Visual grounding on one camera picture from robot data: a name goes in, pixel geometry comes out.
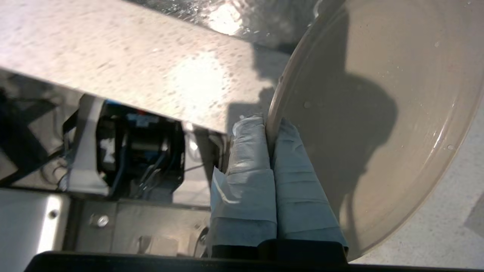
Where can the beige round plate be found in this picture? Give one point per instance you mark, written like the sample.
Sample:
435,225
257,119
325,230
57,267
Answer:
397,94

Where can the stainless steel sink basin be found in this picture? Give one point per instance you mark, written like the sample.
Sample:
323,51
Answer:
245,19

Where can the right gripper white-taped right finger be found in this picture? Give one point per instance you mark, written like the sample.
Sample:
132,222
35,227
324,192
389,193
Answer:
298,196

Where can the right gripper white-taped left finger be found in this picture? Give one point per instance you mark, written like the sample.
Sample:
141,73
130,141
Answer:
245,196

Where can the grey metal robot chassis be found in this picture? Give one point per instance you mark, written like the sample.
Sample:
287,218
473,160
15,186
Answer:
113,226

